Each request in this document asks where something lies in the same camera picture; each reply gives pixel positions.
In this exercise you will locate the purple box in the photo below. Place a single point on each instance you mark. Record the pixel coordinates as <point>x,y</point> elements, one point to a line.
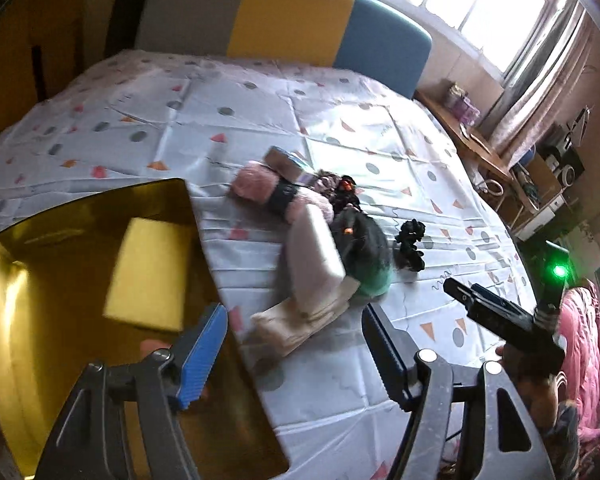
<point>460,102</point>

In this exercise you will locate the black scrunchie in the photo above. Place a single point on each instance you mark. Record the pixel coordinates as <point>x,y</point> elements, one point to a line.
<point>410,245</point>

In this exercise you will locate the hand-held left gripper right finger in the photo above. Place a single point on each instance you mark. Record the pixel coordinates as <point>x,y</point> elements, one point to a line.
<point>385,355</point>

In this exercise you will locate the white cloth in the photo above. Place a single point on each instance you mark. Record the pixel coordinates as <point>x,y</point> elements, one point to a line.
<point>312,250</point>

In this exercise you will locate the beige cloth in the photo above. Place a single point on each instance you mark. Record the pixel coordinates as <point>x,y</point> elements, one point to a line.
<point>290,325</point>

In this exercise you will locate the pink curtain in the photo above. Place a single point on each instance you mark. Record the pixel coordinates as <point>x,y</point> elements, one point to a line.
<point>545,85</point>

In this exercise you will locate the pink towel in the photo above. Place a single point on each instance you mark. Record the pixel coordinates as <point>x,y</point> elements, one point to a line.
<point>252,182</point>

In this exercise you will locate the red box with gold interior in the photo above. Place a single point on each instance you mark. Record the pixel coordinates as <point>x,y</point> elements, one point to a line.
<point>55,310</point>

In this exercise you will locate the yellow sponge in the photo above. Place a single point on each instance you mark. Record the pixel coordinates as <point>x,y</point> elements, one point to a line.
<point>145,275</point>

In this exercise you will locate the pink scrunchie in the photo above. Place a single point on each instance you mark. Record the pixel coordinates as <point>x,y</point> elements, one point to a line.
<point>326,183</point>

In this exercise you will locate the green cloth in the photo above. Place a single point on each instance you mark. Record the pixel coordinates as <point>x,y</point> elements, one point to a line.
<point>375,284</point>

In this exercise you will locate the black beaded hair piece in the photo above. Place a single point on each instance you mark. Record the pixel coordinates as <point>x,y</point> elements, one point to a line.
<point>360,240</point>

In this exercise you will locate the yellow wooden wardrobe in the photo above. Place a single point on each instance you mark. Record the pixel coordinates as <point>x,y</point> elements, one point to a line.
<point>30,35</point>

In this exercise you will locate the printed bed sheet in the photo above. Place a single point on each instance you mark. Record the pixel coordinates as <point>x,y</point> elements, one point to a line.
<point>230,110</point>

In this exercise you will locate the window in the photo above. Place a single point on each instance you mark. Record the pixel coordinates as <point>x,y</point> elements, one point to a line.
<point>470,0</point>

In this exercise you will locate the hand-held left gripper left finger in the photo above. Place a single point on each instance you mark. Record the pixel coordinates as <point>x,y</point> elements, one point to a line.
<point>202,355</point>

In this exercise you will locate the grey yellow blue headboard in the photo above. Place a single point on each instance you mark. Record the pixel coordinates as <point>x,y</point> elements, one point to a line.
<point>290,15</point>

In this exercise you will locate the pink blanket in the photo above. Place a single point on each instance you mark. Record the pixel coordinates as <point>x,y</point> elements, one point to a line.
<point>590,360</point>

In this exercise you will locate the wooden desk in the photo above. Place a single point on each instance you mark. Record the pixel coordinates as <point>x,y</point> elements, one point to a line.
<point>480,150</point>

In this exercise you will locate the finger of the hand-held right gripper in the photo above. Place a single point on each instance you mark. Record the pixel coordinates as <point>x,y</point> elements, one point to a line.
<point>460,292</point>
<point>502,302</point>

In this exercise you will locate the person's right hand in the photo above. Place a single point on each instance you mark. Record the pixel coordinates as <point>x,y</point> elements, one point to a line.
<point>545,395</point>

